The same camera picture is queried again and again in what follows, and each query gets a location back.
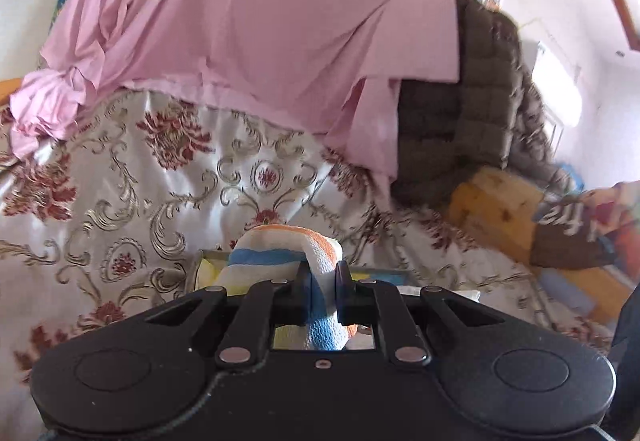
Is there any floral bed blanket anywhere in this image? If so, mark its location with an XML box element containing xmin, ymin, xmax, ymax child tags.
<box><xmin>0</xmin><ymin>88</ymin><xmax>616</xmax><ymax>374</ymax></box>

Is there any pink sheet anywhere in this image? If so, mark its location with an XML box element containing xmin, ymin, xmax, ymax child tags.
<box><xmin>9</xmin><ymin>0</ymin><xmax>462</xmax><ymax>182</ymax></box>

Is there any white air conditioner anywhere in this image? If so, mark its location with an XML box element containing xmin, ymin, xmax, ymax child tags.
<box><xmin>529</xmin><ymin>40</ymin><xmax>584</xmax><ymax>128</ymax></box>

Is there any colourful patchwork cloth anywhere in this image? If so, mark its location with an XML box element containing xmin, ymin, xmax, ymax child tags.
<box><xmin>582</xmin><ymin>180</ymin><xmax>640</xmax><ymax>283</ymax></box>

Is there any brown printed cloth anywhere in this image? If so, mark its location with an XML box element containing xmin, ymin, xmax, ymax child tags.
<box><xmin>529</xmin><ymin>197</ymin><xmax>622</xmax><ymax>270</ymax></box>

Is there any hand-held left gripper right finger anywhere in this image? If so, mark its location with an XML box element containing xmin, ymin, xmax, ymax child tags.
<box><xmin>334</xmin><ymin>261</ymin><xmax>501</xmax><ymax>367</ymax></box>

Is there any dark cloth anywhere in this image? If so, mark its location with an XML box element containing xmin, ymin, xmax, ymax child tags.
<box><xmin>606</xmin><ymin>285</ymin><xmax>640</xmax><ymax>441</ymax></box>

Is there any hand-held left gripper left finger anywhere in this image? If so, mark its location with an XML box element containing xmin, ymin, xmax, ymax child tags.
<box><xmin>145</xmin><ymin>262</ymin><xmax>314</xmax><ymax>372</ymax></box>

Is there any brown quilted jacket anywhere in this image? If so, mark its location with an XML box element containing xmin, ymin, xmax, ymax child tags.
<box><xmin>389</xmin><ymin>0</ymin><xmax>572</xmax><ymax>208</ymax></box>

